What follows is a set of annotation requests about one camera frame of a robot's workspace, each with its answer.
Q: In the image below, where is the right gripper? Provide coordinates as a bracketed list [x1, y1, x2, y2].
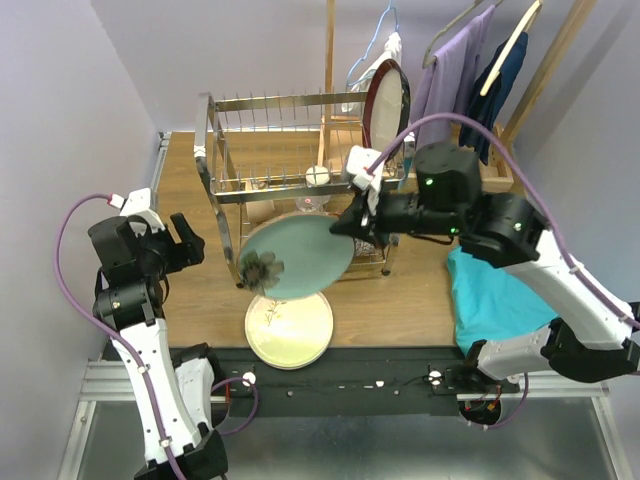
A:
[329, 178, 462, 251]

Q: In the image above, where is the clear plastic cup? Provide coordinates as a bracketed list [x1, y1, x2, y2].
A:
[295, 196, 330, 213]

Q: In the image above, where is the teal flower plate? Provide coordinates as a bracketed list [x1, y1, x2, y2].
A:
[237, 213, 355, 300]

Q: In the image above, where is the metal two-tier dish rack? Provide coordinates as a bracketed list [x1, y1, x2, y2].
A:
[192, 91, 416, 290]

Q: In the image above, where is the red rimmed white plate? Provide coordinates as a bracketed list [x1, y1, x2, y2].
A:
[362, 60, 411, 152]

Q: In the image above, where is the pale green plate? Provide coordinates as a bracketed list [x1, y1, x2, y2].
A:
[244, 293, 334, 370]

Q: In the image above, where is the patterned small bowl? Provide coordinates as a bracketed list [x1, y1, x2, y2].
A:
[354, 239, 385, 261]

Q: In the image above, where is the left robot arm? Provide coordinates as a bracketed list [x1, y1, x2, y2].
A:
[88, 213, 228, 479]

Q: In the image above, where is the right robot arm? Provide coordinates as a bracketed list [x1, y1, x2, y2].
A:
[330, 143, 639, 392]

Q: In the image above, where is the wooden clothes rack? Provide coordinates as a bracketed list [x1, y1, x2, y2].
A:
[319, 0, 601, 195]

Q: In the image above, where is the teal cloth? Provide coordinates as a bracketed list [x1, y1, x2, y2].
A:
[447, 247, 557, 353]

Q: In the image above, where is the lavender towel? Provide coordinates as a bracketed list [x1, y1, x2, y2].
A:
[409, 6, 496, 123]

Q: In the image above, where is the navy blue garment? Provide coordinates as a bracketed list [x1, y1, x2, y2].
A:
[458, 32, 529, 165]

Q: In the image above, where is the grey hanger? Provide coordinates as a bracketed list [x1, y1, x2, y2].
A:
[422, 0, 503, 70]

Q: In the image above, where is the white cloth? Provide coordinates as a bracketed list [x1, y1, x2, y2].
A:
[337, 32, 402, 116]

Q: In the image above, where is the wooden hanger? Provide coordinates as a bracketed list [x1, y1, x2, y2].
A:
[480, 0, 544, 97]

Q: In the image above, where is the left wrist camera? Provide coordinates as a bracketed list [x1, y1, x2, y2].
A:
[107, 187, 166, 233]

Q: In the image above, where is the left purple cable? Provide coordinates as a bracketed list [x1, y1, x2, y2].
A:
[52, 194, 261, 480]

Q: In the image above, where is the purple cable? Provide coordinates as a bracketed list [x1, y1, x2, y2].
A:
[52, 194, 261, 480]
[369, 112, 640, 431]

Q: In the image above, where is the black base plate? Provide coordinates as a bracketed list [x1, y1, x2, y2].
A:
[99, 344, 531, 420]

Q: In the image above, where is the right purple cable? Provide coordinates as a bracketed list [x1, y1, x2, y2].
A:
[369, 112, 640, 431]

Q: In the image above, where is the blue wire hanger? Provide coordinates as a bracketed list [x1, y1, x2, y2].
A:
[345, 0, 399, 89]

